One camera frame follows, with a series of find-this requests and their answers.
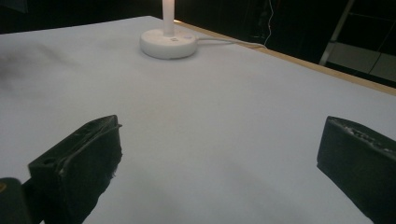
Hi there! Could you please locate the metal stand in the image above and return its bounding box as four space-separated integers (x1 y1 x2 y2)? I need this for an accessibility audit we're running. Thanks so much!
318 0 396 66

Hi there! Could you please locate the white round lamp base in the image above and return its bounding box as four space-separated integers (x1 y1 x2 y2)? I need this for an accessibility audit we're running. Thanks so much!
139 0 199 61

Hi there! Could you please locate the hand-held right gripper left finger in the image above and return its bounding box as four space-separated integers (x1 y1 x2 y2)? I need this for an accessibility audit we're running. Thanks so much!
27 114 123 224

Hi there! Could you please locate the white lamp cable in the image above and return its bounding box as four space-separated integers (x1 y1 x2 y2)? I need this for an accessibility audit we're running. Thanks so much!
196 36 267 49

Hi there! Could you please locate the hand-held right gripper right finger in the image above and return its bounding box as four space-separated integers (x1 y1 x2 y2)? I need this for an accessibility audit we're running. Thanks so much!
317 116 396 224

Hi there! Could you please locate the thin white hanging cable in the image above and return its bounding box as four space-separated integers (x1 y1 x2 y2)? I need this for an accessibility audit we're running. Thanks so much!
264 0 275 47

